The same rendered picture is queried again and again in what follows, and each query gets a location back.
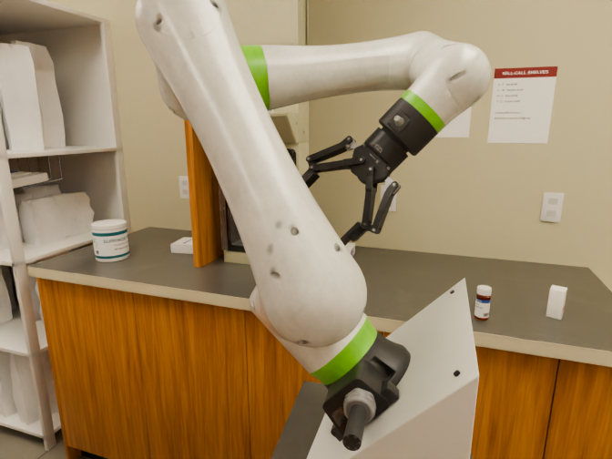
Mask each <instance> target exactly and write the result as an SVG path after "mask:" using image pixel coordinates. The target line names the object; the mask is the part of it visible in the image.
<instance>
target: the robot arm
mask: <svg viewBox="0 0 612 459"><path fill-rule="evenodd" d="M135 21H136V26H137V30H138V34H139V36H140V39H141V41H142V42H143V44H144V46H145V47H146V49H147V50H148V52H149V54H150V55H151V58H152V60H153V62H154V65H155V68H156V71H157V77H158V87H159V92H160V95H161V97H162V99H163V101H164V103H165V104H166V106H167V107H168V108H169V109H170V110H171V111H172V112H173V113H174V114H175V115H177V116H178V117H181V118H183V119H185V120H188V121H189V122H190V124H191V126H192V127H193V129H194V131H195V133H196V135H197V137H198V139H199V142H200V144H201V146H202V147H203V149H204V151H205V153H206V155H207V157H208V159H209V163H210V165H211V166H212V168H213V171H214V173H215V175H216V177H217V180H218V182H219V185H220V187H221V189H222V191H223V194H224V196H225V199H226V201H227V203H228V205H229V209H230V212H231V214H232V217H233V218H234V221H235V223H236V226H237V229H238V232H239V234H240V238H241V241H242V243H243V246H244V249H245V251H246V254H247V257H248V260H249V263H250V267H251V270H252V273H253V276H254V279H255V281H256V287H255V288H254V290H253V292H252V294H251V295H250V301H249V304H250V309H251V311H252V312H253V313H254V314H255V315H256V316H257V318H258V319H259V320H260V321H261V322H262V323H263V324H264V325H265V327H266V328H267V329H268V330H269V331H270V332H271V333H272V334H273V335H274V336H275V337H276V339H277V340H278V341H279V342H280V343H281V344H282V345H283V346H284V347H285V348H286V349H287V350H288V351H289V353H290V354H291V355H292V356H293V357H294V358H295V359H296V360H297V361H298V362H299V363H300V364H301V366H302V367H303V368H304V369H305V370H306V371H307V372H308V373H309V374H310V375H312V376H314V377H315V378H317V379H318V380H319V381H321V382H322V383H323V384H324V385H325V387H326V388H327V389H328V392H327V395H326V397H325V400H324V403H323V405H322V408H323V410H324V412H326V414H327V415H328V417H329V418H330V419H331V421H332V423H333V425H332V428H331V434H332V435H333V436H334V437H336V438H337V440H338V441H339V442H340V441H341V440H342V443H343V445H344V447H345V448H346V449H348V450H350V451H357V450H359V449H360V447H361V445H362V436H363V430H364V426H365V425H366V424H367V423H368V422H370V421H371V420H372V419H374V418H375V417H376V416H378V415H379V414H380V413H382V412H384V411H385V410H386V409H387V408H388V406H389V405H391V404H392V403H394V402H395V401H396V400H398V399H399V390H398V389H397V388H396V386H397V384H398V383H399V382H400V380H401V379H402V378H403V376H404V374H405V373H406V371H407V368H408V366H409V363H410V360H411V354H410V353H409V352H408V351H407V350H406V348H405V347H404V346H403V345H401V344H399V343H395V342H392V341H390V340H388V339H386V338H385V337H383V336H382V335H381V334H380V333H379V332H377V331H376V330H375V328H374V327H373V326H372V324H371V322H370V320H369V318H368V317H367V316H366V314H365V313H364V309H365V306H366V301H367V288H366V282H365V279H364V277H363V274H362V271H361V269H360V267H359V265H358V264H357V262H356V261H355V260H354V258H353V257H352V255H351V253H350V252H349V251H348V250H347V249H346V247H345V245H346V244H347V243H348V242H349V241H350V240H351V241H353V242H355V241H357V240H358V239H359V238H360V237H361V236H362V235H363V234H364V233H365V232H367V231H370V232H371V233H374V234H380V232H381V230H382V227H383V223H384V221H385V219H386V216H387V213H388V211H389V208H390V206H391V204H392V201H393V197H394V195H395V194H396V193H397V192H398V191H399V189H400V188H401V185H400V184H399V183H397V182H396V181H393V180H392V179H391V178H390V175H391V173H392V172H393V171H394V170H395V169H396V168H397V167H399V166H400V165H401V164H402V163H403V162H404V161H405V160H406V159H407V158H408V155H407V154H406V153H407V152H409V153H410V154H411V155H413V156H416V155H417V154H418V153H419V152H420V151H421V150H422V149H423V148H424V147H425V146H426V145H427V144H428V143H429V142H430V141H431V140H432V139H433V138H434V137H435V136H436V135H437V134H438V133H439V132H440V131H441V130H442V129H443V128H444V127H446V126H447V125H448V124H449V123H450V122H451V121H452V120H453V119H454V118H456V117H457V116H459V115H460V114H461V113H463V112H464V111H465V110H466V109H468V108H469V107H471V106H473V105H474V104H476V103H477V102H478V101H479V100H480V99H481V98H482V97H483V96H484V94H485V92H486V91H487V89H488V87H489V85H490V81H491V66H490V63H489V60H488V58H487V56H486V55H485V53H484V52H483V51H482V50H481V49H480V48H478V47H476V46H473V45H471V44H467V43H459V42H454V41H448V40H445V39H443V38H441V37H440V36H437V35H435V34H433V33H431V32H427V31H417V32H413V33H410V34H406V35H402V36H395V37H389V38H384V39H379V40H373V41H367V42H361V43H352V44H342V45H328V46H274V45H251V46H241V45H240V42H239V39H238V38H237V35H236V32H235V29H234V26H233V24H232V21H231V18H230V13H229V10H228V8H227V5H226V3H225V1H224V0H137V1H136V5H135ZM398 90H406V91H405V93H404V94H403V95H402V96H401V97H400V98H399V99H398V100H397V101H396V102H395V103H394V104H393V105H392V106H391V107H390V108H389V109H388V110H387V111H386V113H385V114H384V115H383V116H382V117H381V118H380V119H379V123H380V124H381V125H382V129H380V128H379V127H377V129H376V130H375V131H374V132H373V133H372V134H371V135H370V136H369V137H368V138H367V139H366V140H365V141H364V143H363V144H362V145H360V146H358V145H357V144H356V140H355V139H354V138H352V137H351V136H348V137H346V138H345V139H344V140H343V141H342V142H341V143H338V144H336V145H333V146H331V147H329V148H326V149H323V150H321V151H319V152H316V153H314V154H311V155H309V156H308V157H307V158H306V161H307V162H308V164H309V168H308V170H307V171H306V172H305V173H304V174H303V175H302V176H301V174H300V172H299V171H298V169H297V168H296V166H295V164H294V162H293V160H292V159H291V156H290V154H289V152H288V150H287V149H286V147H285V145H284V143H283V142H282V140H281V137H280V135H279V133H278V131H277V129H276V128H275V126H274V124H273V121H272V119H271V117H270V114H269V112H268V110H272V109H276V108H280V107H287V106H291V105H295V104H299V103H302V102H307V101H311V100H315V99H320V98H325V97H335V96H340V95H348V94H355V93H364V92H375V91H398ZM347 150H348V151H351V150H353V154H352V158H346V159H343V160H338V161H332V162H325V163H319V162H322V161H324V160H326V159H328V158H332V157H335V156H337V155H340V154H341V153H343V152H346V151H347ZM317 163H319V164H317ZM343 169H350V170H351V173H352V174H354V175H355V176H357V178H358V179H359V181H360V182H361V183H363V184H364V185H365V199H364V206H363V214H362V223H361V222H358V221H357V222H356V223H355V224H354V225H353V226H352V227H351V228H350V229H349V230H348V231H347V232H346V233H345V234H344V235H343V236H342V237H341V238H339V236H338V235H337V233H336V232H335V230H334V229H333V227H332V225H331V224H330V222H329V221H328V220H327V218H326V217H325V215H324V213H323V212H322V210H321V208H320V206H319V205H318V203H317V202H316V200H315V198H314V197H313V196H312V194H311V192H310V190H309V187H310V186H311V185H312V184H313V183H314V182H315V181H316V180H317V179H318V178H319V177H320V176H319V175H318V174H319V173H321V172H328V171H335V170H343ZM383 182H386V185H385V189H386V190H385V192H384V194H383V196H382V201H381V203H380V206H379V208H378V210H377V213H376V216H375V219H374V221H373V223H372V216H373V209H374V201H375V194H376V192H377V186H378V183H383Z"/></svg>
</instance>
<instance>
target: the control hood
mask: <svg viewBox="0 0 612 459"><path fill-rule="evenodd" d="M269 114H270V117H271V119H272V121H273V124H274V126H275V128H276V129H277V131H278V133H279V135H280V138H281V140H282V142H283V143H298V142H299V114H298V113H292V112H269Z"/></svg>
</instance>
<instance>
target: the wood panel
mask: <svg viewBox="0 0 612 459"><path fill-rule="evenodd" d="M184 125H185V139H186V152H187V165H188V179H189V205H190V218H191V231H192V245H193V259H194V267H199V268H201V267H203V266H204V265H206V264H208V263H210V262H212V261H213V260H215V259H217V258H219V257H220V256H222V255H224V250H222V249H221V231H220V213H219V182H218V180H217V177H216V175H215V173H214V171H213V168H212V166H211V165H210V163H209V159H208V157H207V155H206V153H205V151H204V149H203V147H202V146H201V144H200V142H199V139H198V137H197V135H196V133H195V131H194V129H193V127H192V126H191V124H190V122H189V121H188V120H185V119H184Z"/></svg>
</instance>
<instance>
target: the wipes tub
mask: <svg viewBox="0 0 612 459"><path fill-rule="evenodd" d="M91 229H92V237H93V243H94V251H95V257H96V260H97V261H101V262H113V261H119V260H124V259H126V258H128V257H129V245H128V228H127V222H126V221H125V220H123V219H104V220H99V221H95V222H93V223H91Z"/></svg>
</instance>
